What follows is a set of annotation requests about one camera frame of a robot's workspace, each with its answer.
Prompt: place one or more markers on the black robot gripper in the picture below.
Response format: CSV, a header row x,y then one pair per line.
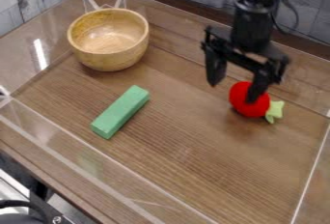
x,y
268,64

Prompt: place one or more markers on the red plush fruit green stem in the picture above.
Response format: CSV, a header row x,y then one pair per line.
x,y
262,108

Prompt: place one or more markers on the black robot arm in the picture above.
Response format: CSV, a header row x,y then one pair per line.
x,y
246,46

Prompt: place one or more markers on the clear acrylic tray walls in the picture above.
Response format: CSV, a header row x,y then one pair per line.
x,y
188,162

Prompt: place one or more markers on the green rectangular block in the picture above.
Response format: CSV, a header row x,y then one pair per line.
x,y
122,109

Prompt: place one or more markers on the wooden bowl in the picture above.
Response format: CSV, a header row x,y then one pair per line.
x,y
109,38

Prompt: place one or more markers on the black metal bracket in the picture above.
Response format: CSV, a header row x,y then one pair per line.
x,y
55,216

